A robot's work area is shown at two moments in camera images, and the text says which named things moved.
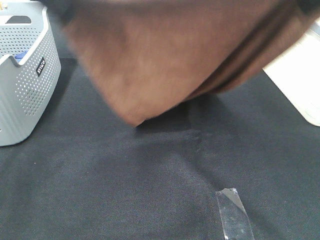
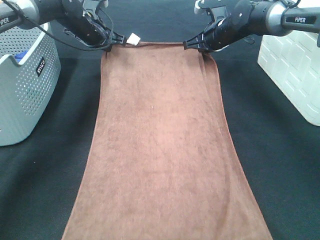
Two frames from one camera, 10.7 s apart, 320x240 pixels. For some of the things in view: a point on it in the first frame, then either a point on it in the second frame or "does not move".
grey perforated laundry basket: x=30 y=69 does not move
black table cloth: x=88 y=174 does not move
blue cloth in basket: x=19 y=56 does not move
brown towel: x=148 y=57 → x=162 y=166
